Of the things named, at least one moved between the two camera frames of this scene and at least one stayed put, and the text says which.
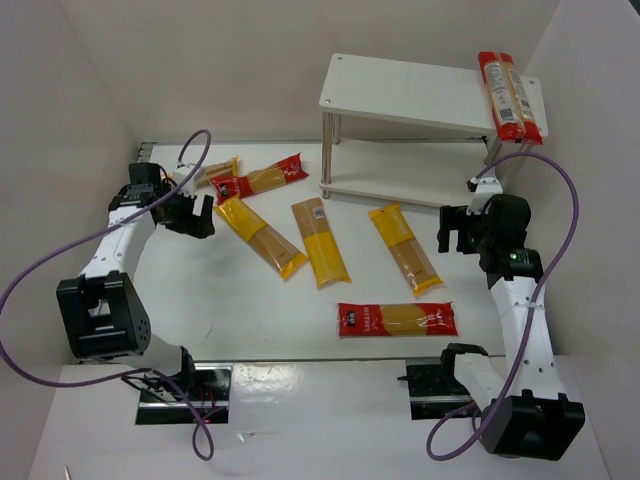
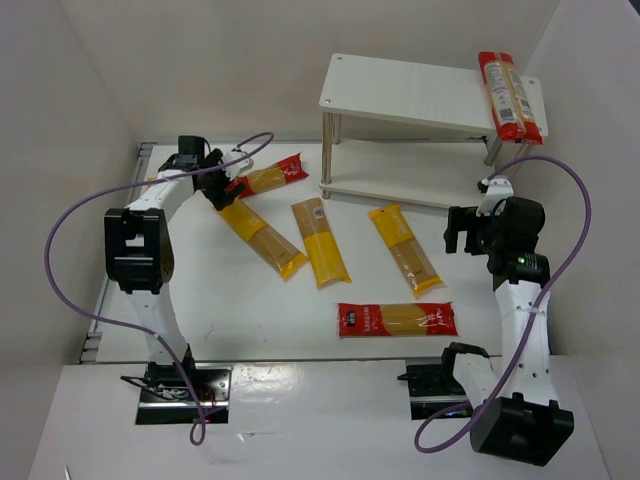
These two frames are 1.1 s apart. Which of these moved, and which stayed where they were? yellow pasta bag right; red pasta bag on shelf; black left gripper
Moved: black left gripper
Stayed: red pasta bag on shelf; yellow pasta bag right
